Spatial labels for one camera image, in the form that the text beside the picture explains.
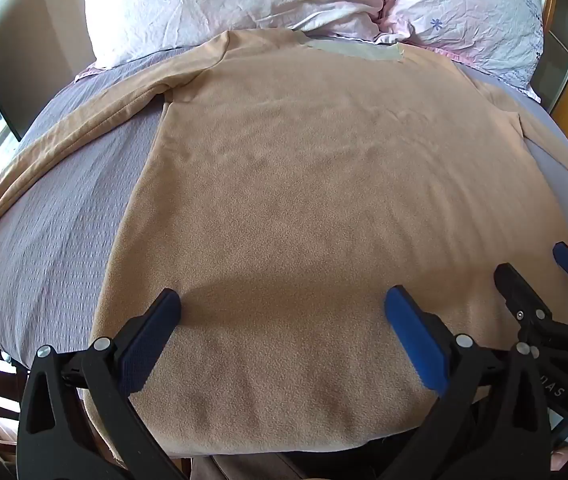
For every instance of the grey textured bed sheet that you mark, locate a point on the grey textured bed sheet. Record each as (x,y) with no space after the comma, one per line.
(59,240)

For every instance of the white floral pillow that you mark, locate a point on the white floral pillow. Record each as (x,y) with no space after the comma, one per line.
(204,5)

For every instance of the pink floral pillow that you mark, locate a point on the pink floral pillow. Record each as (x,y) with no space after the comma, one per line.
(464,10)

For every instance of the tan fleece long-sleeve shirt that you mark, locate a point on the tan fleece long-sleeve shirt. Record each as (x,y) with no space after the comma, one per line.
(304,170)

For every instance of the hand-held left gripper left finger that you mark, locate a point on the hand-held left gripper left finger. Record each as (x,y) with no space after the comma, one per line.
(150,342)

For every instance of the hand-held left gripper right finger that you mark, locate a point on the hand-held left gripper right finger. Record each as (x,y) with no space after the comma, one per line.
(414,342)

